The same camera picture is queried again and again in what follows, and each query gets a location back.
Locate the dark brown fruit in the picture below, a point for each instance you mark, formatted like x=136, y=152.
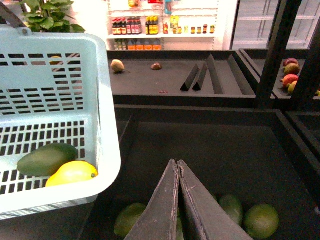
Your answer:
x=156, y=66

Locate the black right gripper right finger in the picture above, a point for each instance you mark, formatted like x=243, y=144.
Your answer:
x=201, y=215

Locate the green avocado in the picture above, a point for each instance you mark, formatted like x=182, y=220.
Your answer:
x=127, y=218
x=46, y=160
x=233, y=207
x=261, y=221

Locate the light blue plastic basket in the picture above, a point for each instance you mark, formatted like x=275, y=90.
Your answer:
x=54, y=88

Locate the black triangular divider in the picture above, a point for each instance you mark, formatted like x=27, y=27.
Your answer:
x=190, y=79
x=201, y=77

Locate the brown kiwi fruit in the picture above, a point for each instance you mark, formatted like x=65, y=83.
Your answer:
x=117, y=66

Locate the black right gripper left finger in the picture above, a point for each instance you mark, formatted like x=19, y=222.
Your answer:
x=159, y=220

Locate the white shelf with bottles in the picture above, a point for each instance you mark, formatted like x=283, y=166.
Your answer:
x=161, y=25

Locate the yellow mango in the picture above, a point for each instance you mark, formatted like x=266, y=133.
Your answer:
x=72, y=172

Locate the dark wooden display stand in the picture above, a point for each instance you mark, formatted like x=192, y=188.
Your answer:
x=253, y=154

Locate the green potted plant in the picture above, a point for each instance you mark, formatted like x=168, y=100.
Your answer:
x=50, y=16

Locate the brown basket handle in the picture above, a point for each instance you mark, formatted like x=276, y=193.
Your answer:
x=10, y=17

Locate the red green mango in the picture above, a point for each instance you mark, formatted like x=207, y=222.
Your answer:
x=291, y=69
x=289, y=79

